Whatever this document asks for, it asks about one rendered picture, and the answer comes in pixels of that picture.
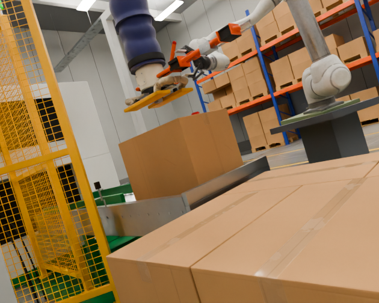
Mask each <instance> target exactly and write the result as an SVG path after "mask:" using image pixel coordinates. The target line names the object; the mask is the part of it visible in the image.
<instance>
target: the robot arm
mask: <svg viewBox="0 0 379 303"><path fill-rule="evenodd" d="M281 1H282V0H260V2H259V3H258V5H257V7H256V8H255V10H254V12H252V14H250V15H249V16H247V17H245V18H243V19H241V20H238V21H236V22H233V23H235V24H238V25H239V26H240V25H241V24H242V23H244V22H246V21H247V20H249V19H250V20H251V24H252V26H253V25H254V24H256V23H258V21H260V20H261V19H262V18H263V17H265V16H266V15H267V14H268V13H269V12H270V11H272V10H273V9H274V8H275V7H276V6H277V5H278V4H280V3H281ZM283 1H285V2H287V4H288V7H289V9H290V11H291V14H292V16H293V18H294V20H295V23H296V25H297V28H298V30H299V32H300V35H301V37H302V39H303V41H304V44H305V46H306V49H307V51H308V53H309V56H310V58H311V60H312V62H313V64H312V65H311V66H310V67H309V68H307V69H306V70H305V71H304V72H303V75H302V85H303V90H304V93H305V96H306V99H307V102H308V104H309V107H308V108H306V111H305V112H303V115H305V114H310V113H313V112H318V111H324V110H326V109H329V108H332V107H334V106H337V105H340V104H343V103H344V101H336V100H335V98H334V95H335V94H339V93H340V92H342V91H343V90H344V89H346V87H347V86H348V85H349V83H350V81H351V73H350V71H349V69H348V67H347V66H345V65H344V64H343V63H342V61H341V60H340V59H339V58H338V56H336V55H334V54H331V53H330V51H329V49H328V46H327V44H326V42H325V39H324V36H323V34H322V32H321V29H320V27H319V25H318V23H317V20H316V18H315V15H314V13H313V11H312V8H311V6H310V4H309V1H308V0H283ZM221 28H223V27H221ZM221 28H219V29H217V30H215V31H214V32H212V33H211V34H210V35H208V36H207V37H203V38H201V39H194V40H192V41H191V42H190V44H189V46H187V45H185V46H183V48H181V49H178V50H176V51H175V53H186V54H187V53H189V52H191V51H194V50H196V49H198V48H199V46H200V45H201V44H203V43H204V42H206V41H207V40H212V39H213V38H215V37H216V36H217V35H216V33H215V32H216V31H218V30H220V29H221ZM193 63H194V66H195V68H194V71H193V72H192V73H184V74H183V75H182V76H187V77H188V78H192V79H193V81H195V80H196V79H197V78H198V77H199V76H201V75H202V74H204V72H203V70H210V71H211V70H212V71H213V72H220V71H223V70H225V69H227V68H228V66H229V64H230V60H229V58H228V57H227V56H225V55H223V54H221V53H219V52H217V51H214V52H213V53H211V54H209V55H207V56H206V55H201V57H200V58H198V59H196V60H193ZM198 70H200V72H199V74H197V75H196V73H197V71H198Z"/></svg>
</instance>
